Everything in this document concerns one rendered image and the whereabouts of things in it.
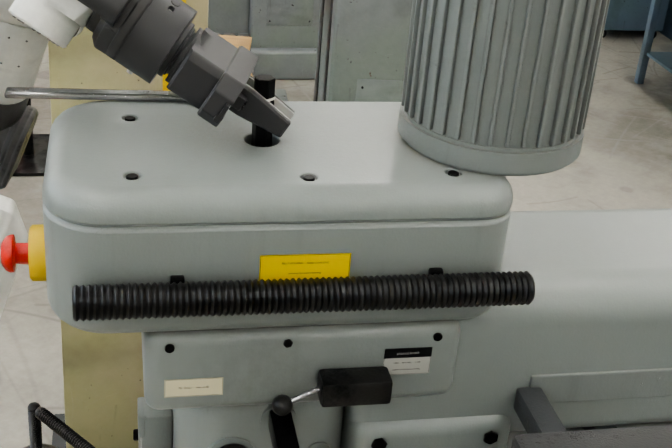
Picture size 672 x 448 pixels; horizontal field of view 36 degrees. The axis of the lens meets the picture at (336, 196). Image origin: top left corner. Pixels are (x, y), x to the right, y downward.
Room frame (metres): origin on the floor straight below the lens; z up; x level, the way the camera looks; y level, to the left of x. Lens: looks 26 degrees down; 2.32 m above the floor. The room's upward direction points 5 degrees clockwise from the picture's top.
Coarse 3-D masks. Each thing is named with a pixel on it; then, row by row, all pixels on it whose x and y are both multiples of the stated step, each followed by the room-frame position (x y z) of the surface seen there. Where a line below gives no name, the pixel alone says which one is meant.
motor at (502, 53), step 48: (432, 0) 1.00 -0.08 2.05; (480, 0) 0.97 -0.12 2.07; (528, 0) 0.96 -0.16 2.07; (576, 0) 0.98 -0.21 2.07; (432, 48) 1.00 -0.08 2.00; (480, 48) 0.97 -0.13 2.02; (528, 48) 0.96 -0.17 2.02; (576, 48) 0.98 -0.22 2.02; (432, 96) 0.99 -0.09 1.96; (480, 96) 0.96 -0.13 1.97; (528, 96) 0.96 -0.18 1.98; (576, 96) 1.00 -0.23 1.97; (432, 144) 0.98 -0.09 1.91; (480, 144) 0.96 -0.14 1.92; (528, 144) 0.97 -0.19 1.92; (576, 144) 1.00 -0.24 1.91
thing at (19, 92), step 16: (16, 96) 1.05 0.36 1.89; (32, 96) 1.06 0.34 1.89; (48, 96) 1.06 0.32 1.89; (64, 96) 1.06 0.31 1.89; (80, 96) 1.07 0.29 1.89; (96, 96) 1.07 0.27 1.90; (112, 96) 1.07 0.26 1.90; (128, 96) 1.08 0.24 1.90; (144, 96) 1.08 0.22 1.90; (160, 96) 1.08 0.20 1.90; (176, 96) 1.09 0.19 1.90
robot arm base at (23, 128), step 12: (24, 120) 1.32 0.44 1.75; (12, 132) 1.31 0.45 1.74; (24, 132) 1.31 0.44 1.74; (12, 144) 1.30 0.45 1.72; (24, 144) 1.34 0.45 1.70; (0, 156) 1.30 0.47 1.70; (12, 156) 1.30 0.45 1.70; (0, 168) 1.30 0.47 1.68; (12, 168) 1.30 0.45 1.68; (0, 180) 1.30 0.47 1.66
